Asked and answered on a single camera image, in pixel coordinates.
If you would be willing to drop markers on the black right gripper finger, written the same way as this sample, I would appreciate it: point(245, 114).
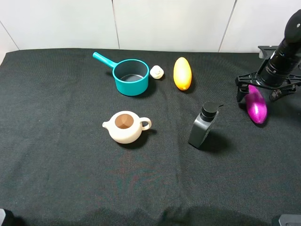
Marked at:
point(279, 93)

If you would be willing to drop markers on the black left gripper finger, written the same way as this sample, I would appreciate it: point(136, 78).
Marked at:
point(243, 90)

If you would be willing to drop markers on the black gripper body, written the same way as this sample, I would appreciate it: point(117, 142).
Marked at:
point(274, 73)

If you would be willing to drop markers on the purple eggplant toy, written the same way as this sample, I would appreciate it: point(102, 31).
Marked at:
point(256, 105)

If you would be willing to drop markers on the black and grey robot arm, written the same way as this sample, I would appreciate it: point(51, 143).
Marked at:
point(291, 43)

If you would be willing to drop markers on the black pump bottle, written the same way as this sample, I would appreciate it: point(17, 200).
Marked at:
point(203, 123)

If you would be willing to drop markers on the yellow orange mango toy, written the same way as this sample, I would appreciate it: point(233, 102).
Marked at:
point(182, 74)

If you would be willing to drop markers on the teal saucepan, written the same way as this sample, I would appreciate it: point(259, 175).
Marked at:
point(131, 75)

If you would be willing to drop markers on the beige teapot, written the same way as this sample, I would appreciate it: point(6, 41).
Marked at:
point(126, 127)

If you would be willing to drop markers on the black tablecloth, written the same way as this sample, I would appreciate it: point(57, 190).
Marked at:
point(60, 167)

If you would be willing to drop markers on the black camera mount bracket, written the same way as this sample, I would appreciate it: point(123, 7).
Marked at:
point(266, 51)

